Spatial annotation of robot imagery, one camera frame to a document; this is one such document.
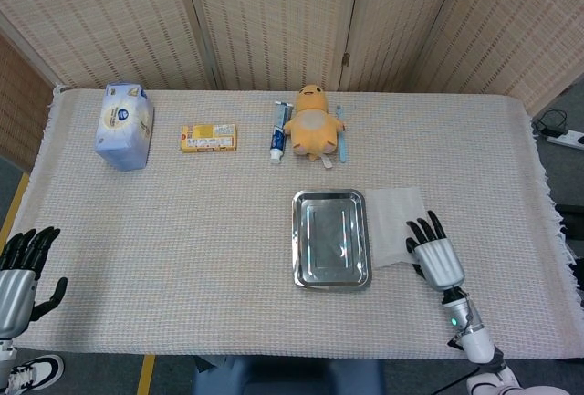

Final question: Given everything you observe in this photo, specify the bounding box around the brown woven panel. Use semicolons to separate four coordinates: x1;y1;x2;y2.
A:
0;32;55;172

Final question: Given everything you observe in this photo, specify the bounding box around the blue white tissue pack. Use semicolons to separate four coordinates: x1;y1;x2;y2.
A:
93;83;155;172

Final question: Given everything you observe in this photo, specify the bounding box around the white power strip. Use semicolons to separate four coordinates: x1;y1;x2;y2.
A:
546;129;584;149

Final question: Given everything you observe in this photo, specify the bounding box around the yellow plush toy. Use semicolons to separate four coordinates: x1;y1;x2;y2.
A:
283;83;347;171

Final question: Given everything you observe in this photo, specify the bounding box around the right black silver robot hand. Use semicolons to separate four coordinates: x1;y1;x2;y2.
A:
405;210;465;294

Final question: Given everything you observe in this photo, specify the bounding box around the beige woven tablecloth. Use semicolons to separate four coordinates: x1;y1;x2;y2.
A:
0;86;584;362

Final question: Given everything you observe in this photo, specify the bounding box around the yellow small box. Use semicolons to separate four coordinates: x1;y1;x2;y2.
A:
180;123;238;154

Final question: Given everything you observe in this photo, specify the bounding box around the white blue toothpaste tube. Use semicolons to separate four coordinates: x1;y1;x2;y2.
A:
267;100;293;166

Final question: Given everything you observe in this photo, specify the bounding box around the white black sneaker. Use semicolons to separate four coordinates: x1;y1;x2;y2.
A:
4;354;66;395

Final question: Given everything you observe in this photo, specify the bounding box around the light blue toothbrush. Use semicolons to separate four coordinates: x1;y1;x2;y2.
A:
335;103;349;164

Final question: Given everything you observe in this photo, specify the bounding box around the black cable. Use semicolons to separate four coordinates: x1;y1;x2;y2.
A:
532;109;570;137

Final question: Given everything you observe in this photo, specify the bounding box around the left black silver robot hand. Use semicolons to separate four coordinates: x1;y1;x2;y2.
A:
0;226;68;339

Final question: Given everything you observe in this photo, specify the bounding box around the white cloth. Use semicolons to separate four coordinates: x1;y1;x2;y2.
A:
364;186;430;270

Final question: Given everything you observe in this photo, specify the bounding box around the beige woven folding screen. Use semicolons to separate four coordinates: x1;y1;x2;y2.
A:
0;0;584;116

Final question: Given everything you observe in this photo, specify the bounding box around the silver metal tray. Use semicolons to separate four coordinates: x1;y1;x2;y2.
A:
291;188;373;293

